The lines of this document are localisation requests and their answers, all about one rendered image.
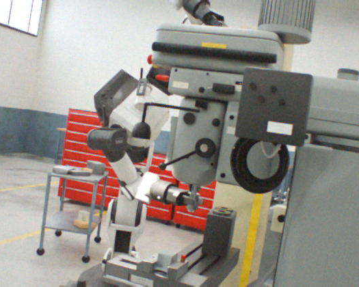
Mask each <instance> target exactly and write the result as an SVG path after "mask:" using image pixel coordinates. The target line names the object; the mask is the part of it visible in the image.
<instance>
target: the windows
mask: <svg viewBox="0 0 359 287"><path fill-rule="evenodd" d="M42 3H43V0H0V25H2V26H3V27H7V28H8V29H13V30H15V31H18V32H22V33H26V34H27V35H29V36H34V37H37V36H38V28H39V24H40V17H41V13H42Z"/></svg>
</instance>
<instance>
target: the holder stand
mask: <svg viewBox="0 0 359 287"><path fill-rule="evenodd" d="M236 216H237V211H235V210H233V209H232V208H229V207H226V206H216V207H213V208H212V209H211V211H210V212H209V213H208V214H207V222H206V226H205V231H204V239H203V243H202V251H201V252H202V253H205V254H211V255H214V256H223V257H226V256H227V254H228V252H229V249H230V248H231V245H232V237H233V232H234V229H235V221H236Z"/></svg>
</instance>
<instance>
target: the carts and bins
mask: <svg viewBox="0 0 359 287"><path fill-rule="evenodd" d="M105 166H106V164H104V163H101V162H99V161H87V166H86V168H80V167H71V166H68V165H65V166H63V165H60V166H57V167H53V171H52V172H49V173H48V174H47V176H48V177H47V183H46V196H45V201H44V210H43V216H42V226H41V228H42V229H41V233H40V247H39V248H38V249H37V250H36V251H37V254H38V255H39V256H42V255H43V254H44V253H45V251H44V248H43V242H44V235H45V231H44V229H45V228H50V229H54V230H56V231H55V235H56V236H57V237H60V236H61V235H62V230H63V231H67V232H76V233H80V234H87V235H88V237H87V242H86V247H85V255H84V256H83V257H82V261H83V262H84V263H88V262H89V261H90V257H89V255H88V254H89V248H90V235H91V234H92V233H93V231H94V230H95V228H96V227H97V226H98V229H97V234H96V236H95V238H94V241H95V242H96V243H99V242H100V241H101V237H100V231H101V223H102V219H103V216H102V214H103V205H104V201H105V192H106V187H107V179H108V171H105ZM51 177H58V178H64V182H63V187H62V196H61V201H60V203H61V206H60V211H58V212H57V213H55V214H54V215H53V216H52V217H51V218H50V219H48V220H47V221H46V216H47V211H48V208H47V206H48V201H49V192H50V186H51ZM67 178H69V179H73V180H82V181H87V182H94V188H93V192H92V205H91V211H90V213H89V212H87V211H85V210H79V212H78V213H75V212H70V211H65V210H63V205H64V197H65V192H66V179H67ZM103 178H105V179H104V184H103V192H102V198H101V211H100V216H96V215H93V212H94V204H95V199H96V191H97V186H98V182H99V181H101V180H102V179H103ZM89 214H90V215H89Z"/></svg>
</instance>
